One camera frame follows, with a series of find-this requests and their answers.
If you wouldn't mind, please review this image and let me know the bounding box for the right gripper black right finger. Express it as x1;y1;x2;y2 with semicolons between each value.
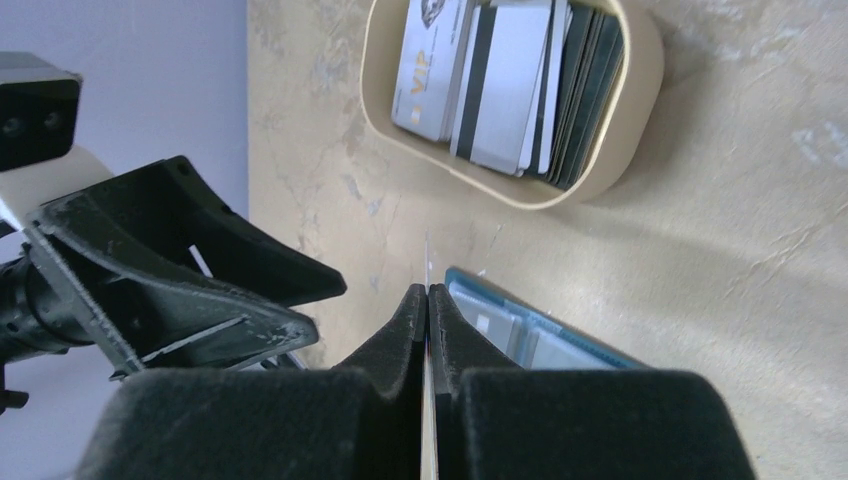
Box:
428;284;755;479

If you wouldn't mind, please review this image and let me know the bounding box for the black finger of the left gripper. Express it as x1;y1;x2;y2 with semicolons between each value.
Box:
39;156;346;307
23;211;318;379

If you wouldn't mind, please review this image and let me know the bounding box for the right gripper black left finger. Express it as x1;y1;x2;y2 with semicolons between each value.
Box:
76;284;426;479

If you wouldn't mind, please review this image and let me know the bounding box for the white striped credit card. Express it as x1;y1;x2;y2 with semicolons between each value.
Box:
420;230;439;480

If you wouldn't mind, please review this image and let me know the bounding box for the blue card holder wallet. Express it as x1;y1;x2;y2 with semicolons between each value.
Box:
445;267;646;370

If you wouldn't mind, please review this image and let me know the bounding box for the credit cards stack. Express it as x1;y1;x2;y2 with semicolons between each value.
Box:
390;1;624;190

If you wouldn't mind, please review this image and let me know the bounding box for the tan oval tray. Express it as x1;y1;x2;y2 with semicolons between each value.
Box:
360;1;664;210

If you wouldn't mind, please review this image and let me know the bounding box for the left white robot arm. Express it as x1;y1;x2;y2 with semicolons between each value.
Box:
1;156;346;380

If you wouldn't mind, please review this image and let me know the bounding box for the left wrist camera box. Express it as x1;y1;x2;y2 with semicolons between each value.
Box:
1;51;82;172

